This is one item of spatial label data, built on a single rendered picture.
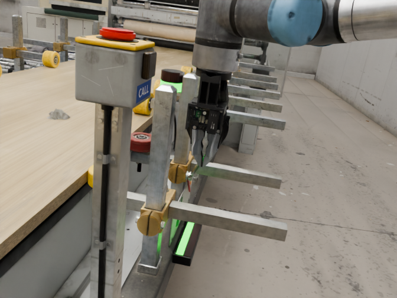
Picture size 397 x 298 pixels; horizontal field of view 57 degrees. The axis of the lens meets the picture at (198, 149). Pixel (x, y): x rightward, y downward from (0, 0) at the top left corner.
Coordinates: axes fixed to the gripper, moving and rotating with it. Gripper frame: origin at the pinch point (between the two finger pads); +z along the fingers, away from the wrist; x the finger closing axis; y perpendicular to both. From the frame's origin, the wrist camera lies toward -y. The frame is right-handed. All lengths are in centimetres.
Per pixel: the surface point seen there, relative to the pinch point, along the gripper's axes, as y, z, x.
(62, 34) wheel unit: -151, -6, -117
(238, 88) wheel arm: -96, 1, 1
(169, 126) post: 8.6, -9.2, -6.3
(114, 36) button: 34.9, -26.5, -7.6
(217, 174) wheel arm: -20.6, 12.0, 2.5
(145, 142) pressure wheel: -18.7, 5.6, -18.9
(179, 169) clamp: -13.6, 9.5, -7.3
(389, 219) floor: -187, 96, 124
